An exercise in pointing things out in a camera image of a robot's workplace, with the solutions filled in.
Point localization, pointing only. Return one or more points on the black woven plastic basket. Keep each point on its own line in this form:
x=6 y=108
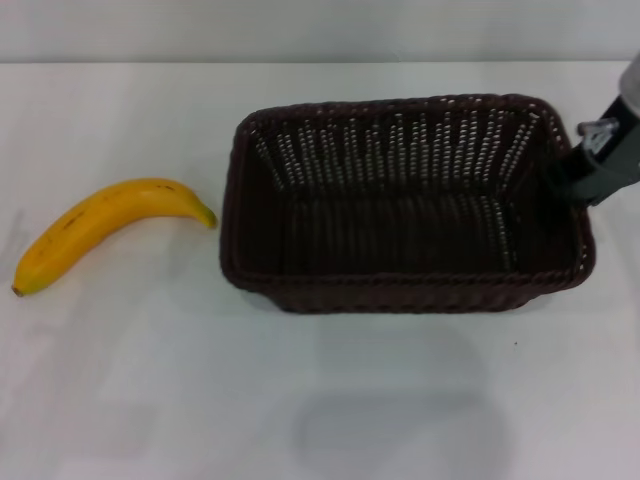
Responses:
x=400 y=295

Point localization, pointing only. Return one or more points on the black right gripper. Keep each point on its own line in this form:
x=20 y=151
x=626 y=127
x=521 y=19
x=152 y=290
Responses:
x=620 y=135

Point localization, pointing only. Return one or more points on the yellow banana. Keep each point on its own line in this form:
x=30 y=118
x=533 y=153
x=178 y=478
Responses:
x=100 y=215

